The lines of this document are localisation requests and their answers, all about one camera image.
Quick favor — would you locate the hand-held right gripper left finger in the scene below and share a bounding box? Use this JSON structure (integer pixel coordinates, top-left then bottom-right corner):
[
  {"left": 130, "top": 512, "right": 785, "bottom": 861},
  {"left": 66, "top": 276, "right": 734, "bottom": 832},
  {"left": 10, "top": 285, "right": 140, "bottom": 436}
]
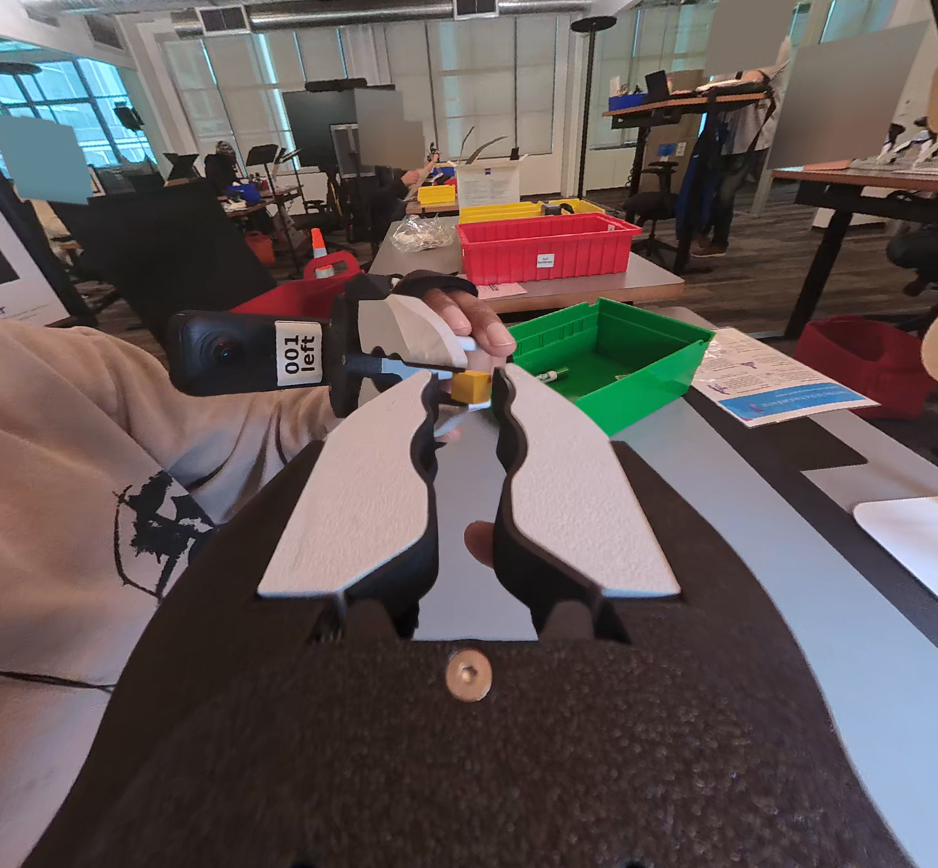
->
[{"left": 258, "top": 370, "right": 441, "bottom": 600}]

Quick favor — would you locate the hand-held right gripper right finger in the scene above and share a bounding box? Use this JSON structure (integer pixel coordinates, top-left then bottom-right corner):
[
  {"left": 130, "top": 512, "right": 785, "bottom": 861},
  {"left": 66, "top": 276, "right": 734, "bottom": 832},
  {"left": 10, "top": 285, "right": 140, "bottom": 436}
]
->
[{"left": 490, "top": 364, "right": 683, "bottom": 598}]

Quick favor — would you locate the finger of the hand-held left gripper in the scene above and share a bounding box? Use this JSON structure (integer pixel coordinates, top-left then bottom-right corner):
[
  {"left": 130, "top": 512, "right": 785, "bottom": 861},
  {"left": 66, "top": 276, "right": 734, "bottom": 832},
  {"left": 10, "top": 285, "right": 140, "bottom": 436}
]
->
[
  {"left": 358, "top": 294, "right": 478, "bottom": 380},
  {"left": 431, "top": 401, "right": 494, "bottom": 443}
]

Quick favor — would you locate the green plastic bin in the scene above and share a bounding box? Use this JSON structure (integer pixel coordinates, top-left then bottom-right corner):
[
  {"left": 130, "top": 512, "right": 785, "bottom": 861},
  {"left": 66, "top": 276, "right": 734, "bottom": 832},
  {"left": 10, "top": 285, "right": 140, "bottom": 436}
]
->
[{"left": 507, "top": 298, "right": 715, "bottom": 438}]

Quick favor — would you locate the person's left forearm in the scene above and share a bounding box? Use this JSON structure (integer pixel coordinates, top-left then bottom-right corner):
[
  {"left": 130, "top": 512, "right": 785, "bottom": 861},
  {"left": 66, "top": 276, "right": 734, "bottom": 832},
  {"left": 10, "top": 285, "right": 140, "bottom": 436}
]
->
[{"left": 0, "top": 320, "right": 345, "bottom": 517}]

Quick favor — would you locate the person's left hand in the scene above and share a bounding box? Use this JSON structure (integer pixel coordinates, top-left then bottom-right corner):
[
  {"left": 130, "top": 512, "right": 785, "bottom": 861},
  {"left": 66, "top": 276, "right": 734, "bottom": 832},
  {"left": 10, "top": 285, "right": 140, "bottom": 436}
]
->
[{"left": 422, "top": 285, "right": 518, "bottom": 372}]

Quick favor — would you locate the person's right hand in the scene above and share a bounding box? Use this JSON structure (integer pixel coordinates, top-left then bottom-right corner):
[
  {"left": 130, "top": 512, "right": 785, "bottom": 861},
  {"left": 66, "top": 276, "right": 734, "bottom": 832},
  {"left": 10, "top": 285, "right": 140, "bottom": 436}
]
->
[{"left": 464, "top": 520, "right": 499, "bottom": 570}]

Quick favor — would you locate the red plastic bin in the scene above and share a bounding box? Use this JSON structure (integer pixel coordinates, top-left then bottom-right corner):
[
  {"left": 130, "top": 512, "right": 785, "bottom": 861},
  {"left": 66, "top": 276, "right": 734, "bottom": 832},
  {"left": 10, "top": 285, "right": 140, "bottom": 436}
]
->
[{"left": 229, "top": 273, "right": 363, "bottom": 319}]

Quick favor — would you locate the clear plastic bag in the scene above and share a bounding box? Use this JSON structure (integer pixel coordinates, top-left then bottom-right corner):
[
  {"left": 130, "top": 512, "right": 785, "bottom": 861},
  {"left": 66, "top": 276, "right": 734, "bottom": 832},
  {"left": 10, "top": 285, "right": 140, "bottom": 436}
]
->
[{"left": 390, "top": 216, "right": 459, "bottom": 254}]

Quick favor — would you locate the red plastic container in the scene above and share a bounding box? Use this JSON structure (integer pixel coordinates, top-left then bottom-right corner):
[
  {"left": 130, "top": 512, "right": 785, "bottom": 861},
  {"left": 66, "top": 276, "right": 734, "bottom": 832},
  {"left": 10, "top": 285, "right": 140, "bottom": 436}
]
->
[{"left": 302, "top": 253, "right": 363, "bottom": 281}]

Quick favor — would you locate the large red bin white label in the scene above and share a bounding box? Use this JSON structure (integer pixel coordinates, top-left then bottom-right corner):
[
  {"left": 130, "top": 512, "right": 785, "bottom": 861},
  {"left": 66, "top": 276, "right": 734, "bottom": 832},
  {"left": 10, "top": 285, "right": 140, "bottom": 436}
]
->
[{"left": 456, "top": 213, "right": 643, "bottom": 287}]

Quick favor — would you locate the black board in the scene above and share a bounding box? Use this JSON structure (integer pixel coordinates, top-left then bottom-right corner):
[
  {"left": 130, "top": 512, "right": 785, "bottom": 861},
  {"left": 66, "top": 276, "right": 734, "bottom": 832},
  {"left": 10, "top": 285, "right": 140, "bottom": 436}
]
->
[{"left": 47, "top": 179, "right": 278, "bottom": 345}]

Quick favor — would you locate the long yellow bin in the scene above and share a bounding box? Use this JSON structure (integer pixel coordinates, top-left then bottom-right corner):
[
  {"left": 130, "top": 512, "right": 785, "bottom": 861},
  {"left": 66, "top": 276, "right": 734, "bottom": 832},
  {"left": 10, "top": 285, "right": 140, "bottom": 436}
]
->
[{"left": 458, "top": 198, "right": 606, "bottom": 226}]

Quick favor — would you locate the printed leaflet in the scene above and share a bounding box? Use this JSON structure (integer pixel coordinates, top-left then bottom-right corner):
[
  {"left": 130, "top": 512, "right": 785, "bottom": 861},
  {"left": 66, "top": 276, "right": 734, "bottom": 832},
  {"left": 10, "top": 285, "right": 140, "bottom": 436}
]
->
[{"left": 691, "top": 328, "right": 880, "bottom": 429}]

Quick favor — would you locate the framed marker poster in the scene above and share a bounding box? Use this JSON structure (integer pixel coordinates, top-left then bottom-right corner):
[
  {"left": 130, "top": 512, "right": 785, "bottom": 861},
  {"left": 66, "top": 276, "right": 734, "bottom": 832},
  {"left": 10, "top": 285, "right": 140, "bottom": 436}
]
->
[{"left": 0, "top": 212, "right": 74, "bottom": 327}]

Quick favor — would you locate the black office chair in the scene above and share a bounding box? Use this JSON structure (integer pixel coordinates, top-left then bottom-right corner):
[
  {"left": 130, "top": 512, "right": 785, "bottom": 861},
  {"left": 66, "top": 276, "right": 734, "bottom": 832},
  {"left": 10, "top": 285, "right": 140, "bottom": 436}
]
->
[{"left": 621, "top": 161, "right": 682, "bottom": 257}]

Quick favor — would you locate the red storage basket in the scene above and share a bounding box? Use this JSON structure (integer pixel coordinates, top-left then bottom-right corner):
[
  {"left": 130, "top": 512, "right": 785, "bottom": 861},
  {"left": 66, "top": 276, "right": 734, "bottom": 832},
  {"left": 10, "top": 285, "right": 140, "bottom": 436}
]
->
[{"left": 793, "top": 316, "right": 938, "bottom": 420}]

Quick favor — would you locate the white panel stand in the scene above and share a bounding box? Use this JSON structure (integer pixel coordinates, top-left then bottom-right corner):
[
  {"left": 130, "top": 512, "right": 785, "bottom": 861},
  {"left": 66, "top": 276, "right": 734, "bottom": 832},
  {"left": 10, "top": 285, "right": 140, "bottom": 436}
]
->
[{"left": 852, "top": 496, "right": 938, "bottom": 599}]

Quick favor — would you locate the wooden standing desk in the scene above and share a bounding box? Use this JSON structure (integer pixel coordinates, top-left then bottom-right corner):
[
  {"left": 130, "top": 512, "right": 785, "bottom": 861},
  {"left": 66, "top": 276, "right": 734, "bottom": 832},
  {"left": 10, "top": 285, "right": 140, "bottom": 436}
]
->
[{"left": 602, "top": 90, "right": 770, "bottom": 275}]

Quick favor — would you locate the tall black floor lamp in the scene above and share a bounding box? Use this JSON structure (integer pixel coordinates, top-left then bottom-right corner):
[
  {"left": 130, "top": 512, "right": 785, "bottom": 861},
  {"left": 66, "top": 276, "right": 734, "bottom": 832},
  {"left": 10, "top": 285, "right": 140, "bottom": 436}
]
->
[{"left": 570, "top": 16, "right": 618, "bottom": 201}]

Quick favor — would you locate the wooden office desk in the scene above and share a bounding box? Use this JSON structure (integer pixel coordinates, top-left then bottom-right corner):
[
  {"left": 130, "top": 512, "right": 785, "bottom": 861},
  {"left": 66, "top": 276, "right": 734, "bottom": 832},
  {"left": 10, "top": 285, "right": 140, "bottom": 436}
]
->
[{"left": 769, "top": 161, "right": 938, "bottom": 341}]

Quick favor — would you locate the black cord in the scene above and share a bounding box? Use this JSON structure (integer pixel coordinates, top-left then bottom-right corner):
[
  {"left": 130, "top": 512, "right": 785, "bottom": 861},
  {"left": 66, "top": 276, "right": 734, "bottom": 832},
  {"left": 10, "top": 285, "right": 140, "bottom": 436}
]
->
[{"left": 0, "top": 669, "right": 114, "bottom": 695}]

